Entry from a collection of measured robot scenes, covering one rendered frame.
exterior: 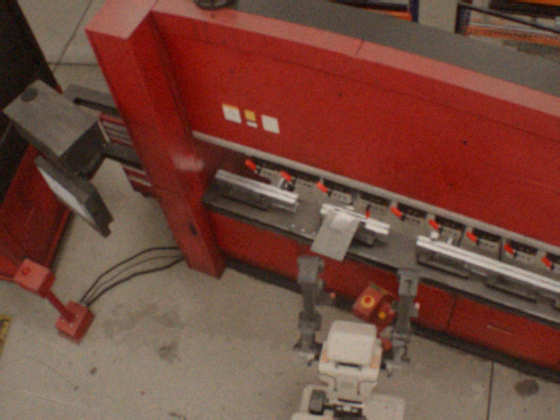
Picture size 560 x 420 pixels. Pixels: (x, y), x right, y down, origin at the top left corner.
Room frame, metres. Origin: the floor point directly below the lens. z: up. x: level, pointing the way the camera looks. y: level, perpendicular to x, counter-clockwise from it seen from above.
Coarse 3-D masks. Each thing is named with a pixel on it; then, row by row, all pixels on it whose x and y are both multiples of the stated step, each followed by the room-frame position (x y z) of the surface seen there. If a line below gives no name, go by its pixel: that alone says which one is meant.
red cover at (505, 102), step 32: (160, 0) 2.45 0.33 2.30; (192, 32) 2.29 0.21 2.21; (224, 32) 2.19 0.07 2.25; (256, 32) 2.10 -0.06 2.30; (288, 32) 2.06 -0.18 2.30; (320, 32) 2.03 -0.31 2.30; (320, 64) 1.95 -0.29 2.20; (352, 64) 1.87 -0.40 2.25; (384, 64) 1.79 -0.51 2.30; (416, 64) 1.77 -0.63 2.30; (448, 64) 1.74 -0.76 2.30; (416, 96) 1.72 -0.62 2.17; (448, 96) 1.64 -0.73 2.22; (480, 96) 1.57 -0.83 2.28; (512, 96) 1.53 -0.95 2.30; (544, 96) 1.50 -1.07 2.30; (544, 128) 1.42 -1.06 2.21
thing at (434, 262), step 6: (420, 258) 1.65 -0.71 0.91; (432, 258) 1.63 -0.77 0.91; (438, 258) 1.62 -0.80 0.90; (426, 264) 1.61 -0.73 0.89; (432, 264) 1.60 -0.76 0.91; (438, 264) 1.59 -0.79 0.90; (444, 264) 1.58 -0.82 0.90; (450, 264) 1.57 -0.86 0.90; (444, 270) 1.55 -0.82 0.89; (450, 270) 1.54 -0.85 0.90; (456, 270) 1.53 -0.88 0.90; (468, 270) 1.51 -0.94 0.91; (462, 276) 1.49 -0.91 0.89; (468, 276) 1.48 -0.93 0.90
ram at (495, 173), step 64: (192, 64) 2.34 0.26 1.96; (256, 64) 2.14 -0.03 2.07; (192, 128) 2.41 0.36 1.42; (256, 128) 2.18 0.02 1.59; (320, 128) 1.98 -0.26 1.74; (384, 128) 1.81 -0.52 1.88; (448, 128) 1.65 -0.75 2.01; (512, 128) 1.50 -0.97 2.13; (448, 192) 1.62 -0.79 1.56; (512, 192) 1.46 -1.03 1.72
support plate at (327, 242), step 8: (328, 216) 1.96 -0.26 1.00; (336, 216) 1.95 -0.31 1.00; (328, 224) 1.91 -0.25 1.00; (352, 224) 1.88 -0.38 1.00; (320, 232) 1.88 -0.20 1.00; (328, 232) 1.87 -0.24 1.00; (344, 232) 1.85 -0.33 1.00; (320, 240) 1.83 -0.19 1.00; (328, 240) 1.82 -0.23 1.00; (336, 240) 1.81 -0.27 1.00; (344, 240) 1.80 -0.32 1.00; (312, 248) 1.79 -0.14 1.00; (320, 248) 1.78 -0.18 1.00; (328, 248) 1.77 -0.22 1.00; (336, 248) 1.76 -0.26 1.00; (344, 248) 1.75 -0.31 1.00; (328, 256) 1.73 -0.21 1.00; (336, 256) 1.71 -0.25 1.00
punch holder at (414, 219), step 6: (402, 204) 1.75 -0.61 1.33; (402, 210) 1.74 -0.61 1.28; (408, 210) 1.73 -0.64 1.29; (414, 210) 1.71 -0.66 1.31; (420, 210) 1.69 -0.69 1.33; (396, 216) 1.76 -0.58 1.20; (408, 216) 1.72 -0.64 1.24; (414, 216) 1.71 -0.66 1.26; (420, 216) 1.69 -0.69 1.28; (408, 222) 1.72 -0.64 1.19; (414, 222) 1.70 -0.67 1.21; (420, 222) 1.69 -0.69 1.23
